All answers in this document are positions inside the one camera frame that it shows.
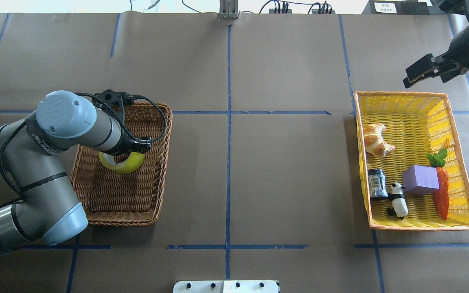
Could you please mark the toy croissant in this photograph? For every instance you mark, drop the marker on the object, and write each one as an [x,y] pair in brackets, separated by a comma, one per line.
[374,142]

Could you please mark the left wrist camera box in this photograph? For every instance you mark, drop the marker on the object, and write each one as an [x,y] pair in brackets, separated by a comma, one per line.
[117,101]

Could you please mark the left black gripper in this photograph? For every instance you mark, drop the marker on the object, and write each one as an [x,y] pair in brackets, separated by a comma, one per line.
[125,149]

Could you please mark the yellow tape roll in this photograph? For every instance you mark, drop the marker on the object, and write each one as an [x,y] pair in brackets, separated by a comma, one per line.
[129,165]

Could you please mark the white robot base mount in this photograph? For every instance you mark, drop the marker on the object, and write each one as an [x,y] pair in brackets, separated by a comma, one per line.
[227,286]

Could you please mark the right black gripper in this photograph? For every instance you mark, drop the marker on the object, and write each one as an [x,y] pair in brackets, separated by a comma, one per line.
[465,49]

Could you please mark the orange toy carrot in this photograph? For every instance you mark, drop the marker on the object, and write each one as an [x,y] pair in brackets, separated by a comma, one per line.
[441,196]

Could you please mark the toy panda figure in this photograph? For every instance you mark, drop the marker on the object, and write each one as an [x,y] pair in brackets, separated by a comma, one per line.
[399,207]

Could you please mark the purple foam block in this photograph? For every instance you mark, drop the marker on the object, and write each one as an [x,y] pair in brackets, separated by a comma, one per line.
[420,180]

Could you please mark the yellow plastic woven basket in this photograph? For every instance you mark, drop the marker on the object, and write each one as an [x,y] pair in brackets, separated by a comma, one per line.
[417,123]

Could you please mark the aluminium frame post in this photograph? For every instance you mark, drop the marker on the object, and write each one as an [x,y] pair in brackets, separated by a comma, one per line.
[228,9]

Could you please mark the small black labelled can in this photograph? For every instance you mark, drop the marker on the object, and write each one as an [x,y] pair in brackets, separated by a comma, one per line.
[377,184]

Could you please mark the brown wicker basket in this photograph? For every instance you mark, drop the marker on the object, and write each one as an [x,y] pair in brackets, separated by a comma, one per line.
[134,199]

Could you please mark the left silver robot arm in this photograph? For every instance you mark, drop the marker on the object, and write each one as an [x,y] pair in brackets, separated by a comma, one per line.
[46,206]

